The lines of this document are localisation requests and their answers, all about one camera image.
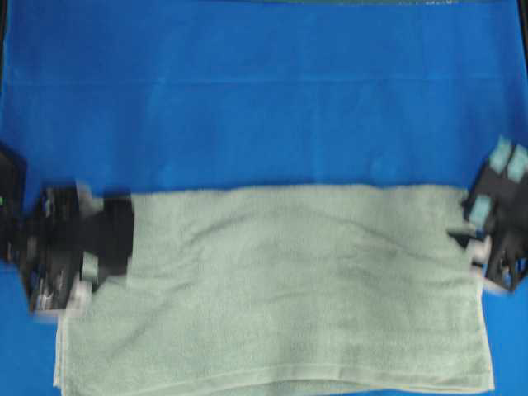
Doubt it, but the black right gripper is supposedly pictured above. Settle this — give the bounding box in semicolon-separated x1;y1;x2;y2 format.
447;137;527;292

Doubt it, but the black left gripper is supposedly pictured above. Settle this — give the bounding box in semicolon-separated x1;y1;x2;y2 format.
22;183;134;316

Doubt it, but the light green bath towel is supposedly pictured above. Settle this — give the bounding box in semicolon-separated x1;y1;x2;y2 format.
54;185;494;395

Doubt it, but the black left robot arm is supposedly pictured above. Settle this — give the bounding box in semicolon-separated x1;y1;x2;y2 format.
1;145;134;314

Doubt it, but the blue table cloth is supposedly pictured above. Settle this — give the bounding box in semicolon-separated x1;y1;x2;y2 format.
0;2;528;396

